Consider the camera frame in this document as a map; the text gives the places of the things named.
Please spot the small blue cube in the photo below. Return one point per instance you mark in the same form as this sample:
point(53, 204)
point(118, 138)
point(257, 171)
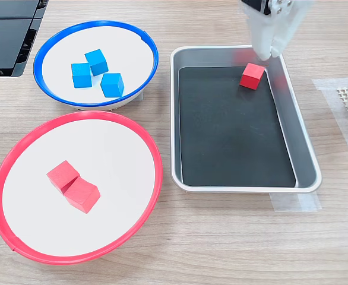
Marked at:
point(96, 62)
point(81, 75)
point(112, 85)

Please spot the small red cube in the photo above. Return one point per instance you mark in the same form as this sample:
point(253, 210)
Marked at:
point(82, 196)
point(61, 173)
point(251, 77)

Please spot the black tray mat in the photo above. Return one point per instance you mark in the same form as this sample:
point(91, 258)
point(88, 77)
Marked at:
point(236, 142)

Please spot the steel tray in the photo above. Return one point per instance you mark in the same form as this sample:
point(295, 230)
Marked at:
point(304, 160)

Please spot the white plate with blue rim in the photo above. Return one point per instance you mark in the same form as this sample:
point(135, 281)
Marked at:
point(126, 50)

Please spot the clear tape strip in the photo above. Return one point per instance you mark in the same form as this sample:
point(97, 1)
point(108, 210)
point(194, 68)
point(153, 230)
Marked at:
point(295, 202)

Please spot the white plate with red rim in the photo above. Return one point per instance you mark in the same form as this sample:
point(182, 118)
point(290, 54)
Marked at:
point(114, 160)

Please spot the black electronic device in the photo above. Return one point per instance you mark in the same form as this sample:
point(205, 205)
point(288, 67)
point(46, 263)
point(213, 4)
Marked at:
point(4, 41)

